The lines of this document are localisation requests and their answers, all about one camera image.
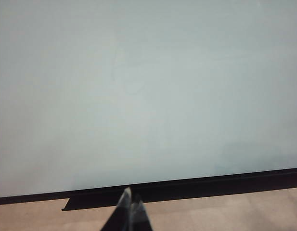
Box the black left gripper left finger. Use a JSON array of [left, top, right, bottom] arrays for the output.
[[99, 187, 133, 231]]

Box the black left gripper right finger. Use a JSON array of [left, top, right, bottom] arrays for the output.
[[129, 193, 154, 231]]

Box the long black whiteboard tray shelf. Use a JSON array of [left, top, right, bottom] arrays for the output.
[[61, 167, 297, 212]]

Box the large white glass whiteboard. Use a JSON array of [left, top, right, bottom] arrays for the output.
[[0, 0, 297, 205]]

